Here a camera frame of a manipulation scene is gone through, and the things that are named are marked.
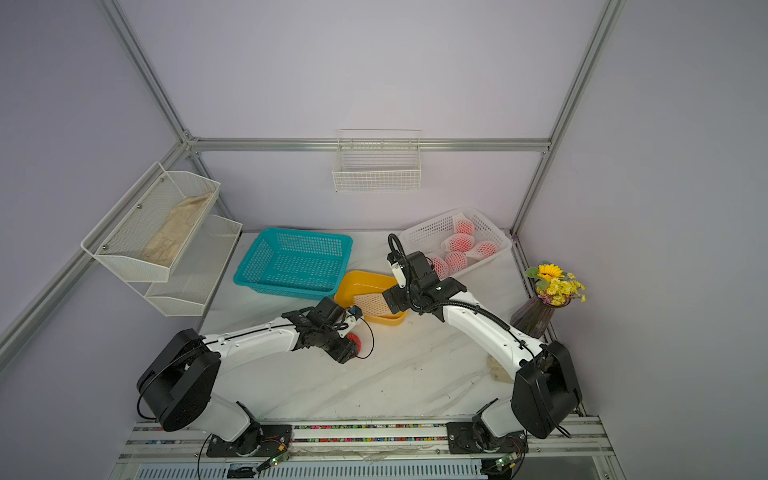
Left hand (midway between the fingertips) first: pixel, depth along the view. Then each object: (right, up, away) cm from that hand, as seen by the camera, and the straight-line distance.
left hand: (347, 350), depth 87 cm
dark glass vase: (+54, +11, -4) cm, 55 cm away
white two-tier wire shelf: (-33, +28, -16) cm, 46 cm away
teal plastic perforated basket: (-23, +26, +24) cm, 41 cm away
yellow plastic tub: (+12, +9, +3) cm, 15 cm away
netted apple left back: (+35, +26, +14) cm, 46 cm away
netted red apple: (+2, +4, -1) cm, 5 cm away
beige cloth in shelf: (-46, +31, -11) cm, 56 cm away
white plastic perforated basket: (+27, +36, +25) cm, 51 cm away
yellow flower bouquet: (+55, +20, -13) cm, 60 cm away
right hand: (+18, +18, -3) cm, 25 cm away
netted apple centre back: (+38, +33, +20) cm, 54 cm away
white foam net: (+8, +13, +6) cm, 16 cm away
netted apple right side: (+46, +30, +17) cm, 58 cm away
